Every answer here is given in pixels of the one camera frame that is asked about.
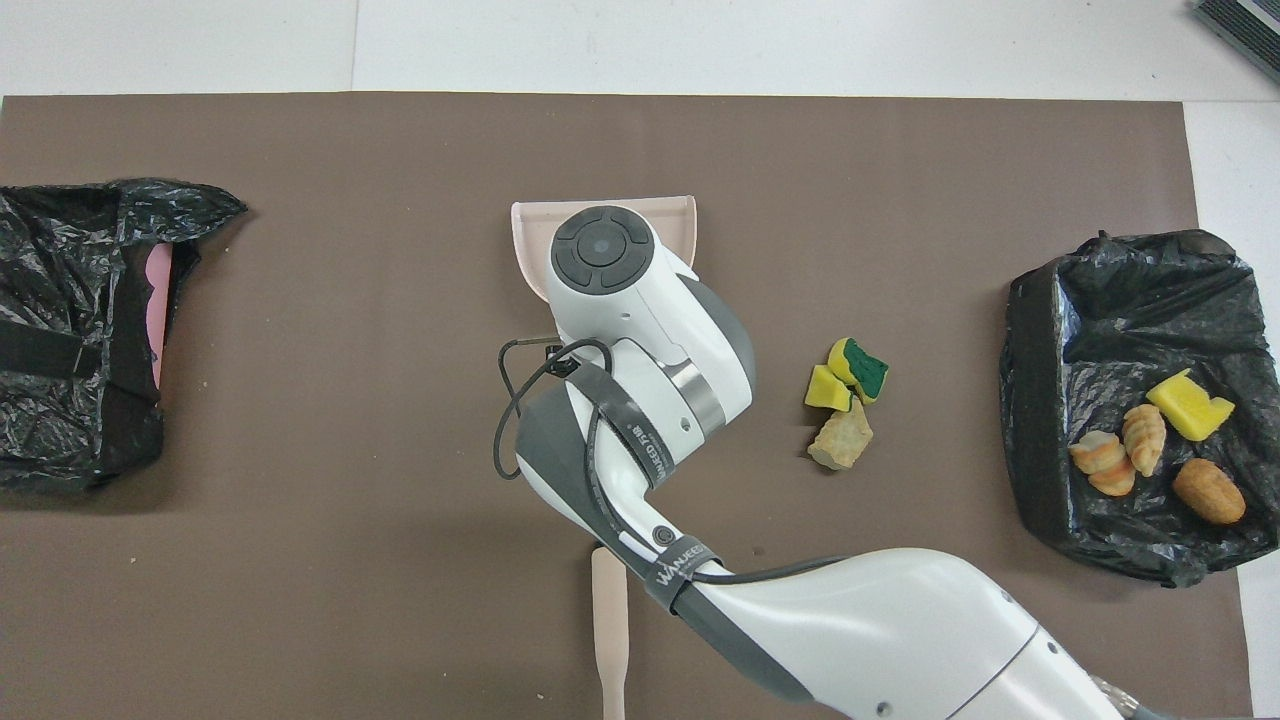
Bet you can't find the beige plastic dustpan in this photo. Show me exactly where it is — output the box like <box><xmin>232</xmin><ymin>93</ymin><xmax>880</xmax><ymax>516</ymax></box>
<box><xmin>510</xmin><ymin>195</ymin><xmax>699</xmax><ymax>306</ymax></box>

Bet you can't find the beige hand brush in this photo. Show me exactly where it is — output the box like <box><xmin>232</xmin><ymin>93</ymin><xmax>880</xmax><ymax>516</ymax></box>
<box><xmin>590</xmin><ymin>545</ymin><xmax>629</xmax><ymax>720</ymax></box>

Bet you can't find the beige foam chunk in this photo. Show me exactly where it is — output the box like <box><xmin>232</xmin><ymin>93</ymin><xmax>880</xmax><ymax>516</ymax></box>
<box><xmin>1069</xmin><ymin>430</ymin><xmax>1137</xmax><ymax>497</ymax></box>
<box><xmin>807</xmin><ymin>398</ymin><xmax>875</xmax><ymax>472</ymax></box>

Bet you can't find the pale foam chunk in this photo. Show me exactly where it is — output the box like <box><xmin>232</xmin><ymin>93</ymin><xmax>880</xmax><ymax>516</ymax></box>
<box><xmin>1121</xmin><ymin>403</ymin><xmax>1168</xmax><ymax>477</ymax></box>

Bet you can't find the yellow notched sponge piece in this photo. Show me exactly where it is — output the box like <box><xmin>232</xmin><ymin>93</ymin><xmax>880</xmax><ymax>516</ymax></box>
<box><xmin>1146</xmin><ymin>368</ymin><xmax>1236</xmax><ymax>442</ymax></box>

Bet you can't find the brown oval toy bread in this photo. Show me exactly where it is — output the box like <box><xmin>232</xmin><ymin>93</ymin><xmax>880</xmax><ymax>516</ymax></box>
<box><xmin>1172</xmin><ymin>457</ymin><xmax>1247</xmax><ymax>526</ymax></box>

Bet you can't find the black bag lined pink bin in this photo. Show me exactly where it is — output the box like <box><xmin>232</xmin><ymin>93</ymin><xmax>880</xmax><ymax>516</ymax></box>
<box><xmin>0</xmin><ymin>178</ymin><xmax>249</xmax><ymax>491</ymax></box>

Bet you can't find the brown table mat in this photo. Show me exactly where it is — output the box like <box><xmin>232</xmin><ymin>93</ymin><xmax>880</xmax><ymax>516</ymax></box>
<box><xmin>0</xmin><ymin>92</ymin><xmax>1256</xmax><ymax>720</ymax></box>

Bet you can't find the small yellow sponge wedge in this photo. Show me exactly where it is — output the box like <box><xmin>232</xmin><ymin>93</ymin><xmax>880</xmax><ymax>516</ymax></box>
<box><xmin>804</xmin><ymin>364</ymin><xmax>853</xmax><ymax>413</ymax></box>

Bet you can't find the yellow and green sponge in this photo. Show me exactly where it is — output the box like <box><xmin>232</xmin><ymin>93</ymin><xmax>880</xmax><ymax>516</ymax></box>
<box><xmin>828</xmin><ymin>337</ymin><xmax>890</xmax><ymax>405</ymax></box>

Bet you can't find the grey ribbed device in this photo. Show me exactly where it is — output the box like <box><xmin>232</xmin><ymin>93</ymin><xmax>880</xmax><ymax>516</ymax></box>
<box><xmin>1195</xmin><ymin>0</ymin><xmax>1280</xmax><ymax>83</ymax></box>

